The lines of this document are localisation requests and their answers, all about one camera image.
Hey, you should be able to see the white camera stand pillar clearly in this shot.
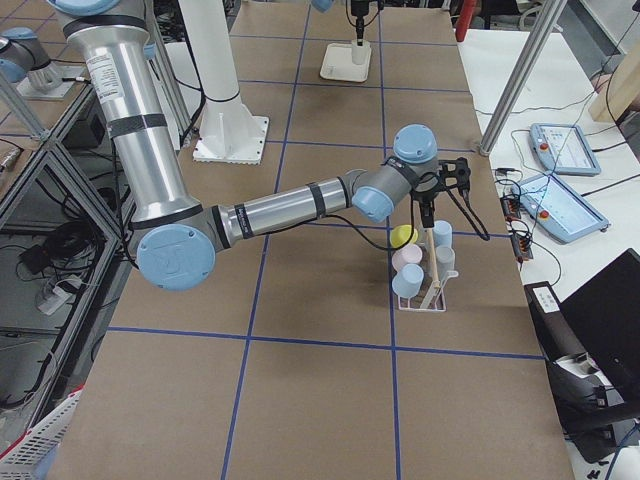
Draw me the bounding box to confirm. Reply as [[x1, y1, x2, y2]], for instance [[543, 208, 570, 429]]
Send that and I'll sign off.
[[167, 1, 269, 165]]

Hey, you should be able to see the cream plastic cup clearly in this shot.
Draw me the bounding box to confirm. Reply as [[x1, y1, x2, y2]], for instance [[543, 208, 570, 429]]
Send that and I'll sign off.
[[351, 41, 368, 65]]

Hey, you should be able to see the grey plastic cup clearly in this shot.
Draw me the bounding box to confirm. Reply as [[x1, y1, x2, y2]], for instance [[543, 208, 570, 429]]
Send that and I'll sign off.
[[435, 245, 455, 277]]

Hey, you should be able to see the near teach pendant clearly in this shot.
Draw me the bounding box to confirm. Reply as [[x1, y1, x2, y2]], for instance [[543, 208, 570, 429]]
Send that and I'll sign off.
[[511, 172, 610, 244]]

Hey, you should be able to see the white perforated basket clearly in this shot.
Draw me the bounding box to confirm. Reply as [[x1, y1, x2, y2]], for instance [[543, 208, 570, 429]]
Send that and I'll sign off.
[[1, 384, 85, 480]]

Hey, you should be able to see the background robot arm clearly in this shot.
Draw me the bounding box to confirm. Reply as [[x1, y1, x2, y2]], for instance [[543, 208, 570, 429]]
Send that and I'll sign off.
[[1, 27, 71, 99]]

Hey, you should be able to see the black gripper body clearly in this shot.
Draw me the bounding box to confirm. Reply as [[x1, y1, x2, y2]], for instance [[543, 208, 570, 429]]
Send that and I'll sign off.
[[410, 172, 441, 205], [349, 0, 371, 19]]

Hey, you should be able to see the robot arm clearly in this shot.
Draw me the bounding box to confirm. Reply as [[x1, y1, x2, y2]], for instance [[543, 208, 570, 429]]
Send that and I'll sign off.
[[311, 0, 372, 47], [54, 1, 439, 291]]

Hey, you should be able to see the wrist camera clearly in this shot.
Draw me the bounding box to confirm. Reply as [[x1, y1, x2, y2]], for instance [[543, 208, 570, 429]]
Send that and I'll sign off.
[[439, 157, 471, 196]]

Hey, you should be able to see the white wire cup rack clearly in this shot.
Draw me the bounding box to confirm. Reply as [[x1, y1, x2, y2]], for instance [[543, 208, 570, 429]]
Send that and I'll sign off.
[[389, 209, 460, 314]]

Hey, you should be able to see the teach pendant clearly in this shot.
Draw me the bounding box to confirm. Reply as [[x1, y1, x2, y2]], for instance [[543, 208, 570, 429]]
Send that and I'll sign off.
[[511, 172, 610, 244], [530, 123, 601, 177]]

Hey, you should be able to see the black orange electronics board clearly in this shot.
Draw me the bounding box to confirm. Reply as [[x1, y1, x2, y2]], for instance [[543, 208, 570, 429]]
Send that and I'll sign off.
[[500, 195, 534, 265]]

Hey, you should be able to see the far teach pendant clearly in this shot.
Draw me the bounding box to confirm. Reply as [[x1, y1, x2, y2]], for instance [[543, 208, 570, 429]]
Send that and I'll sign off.
[[530, 123, 601, 177]]

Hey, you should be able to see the black laptop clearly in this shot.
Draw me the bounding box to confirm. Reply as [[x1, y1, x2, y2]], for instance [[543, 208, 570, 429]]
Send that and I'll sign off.
[[524, 249, 639, 463]]

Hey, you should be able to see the white serving tray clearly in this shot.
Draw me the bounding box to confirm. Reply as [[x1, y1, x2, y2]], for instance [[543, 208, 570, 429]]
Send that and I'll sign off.
[[320, 40, 372, 83]]

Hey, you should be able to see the yellow plastic cup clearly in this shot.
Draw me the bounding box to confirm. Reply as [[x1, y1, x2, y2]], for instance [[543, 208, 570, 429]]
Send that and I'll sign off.
[[389, 224, 419, 250]]

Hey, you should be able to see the pink plastic cup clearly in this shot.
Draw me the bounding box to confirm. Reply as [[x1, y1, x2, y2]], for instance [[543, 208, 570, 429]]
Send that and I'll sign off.
[[391, 243, 423, 272]]

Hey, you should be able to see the light blue cup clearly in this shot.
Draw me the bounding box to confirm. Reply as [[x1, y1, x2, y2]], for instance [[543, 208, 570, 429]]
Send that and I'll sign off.
[[392, 264, 424, 299], [432, 220, 453, 247]]

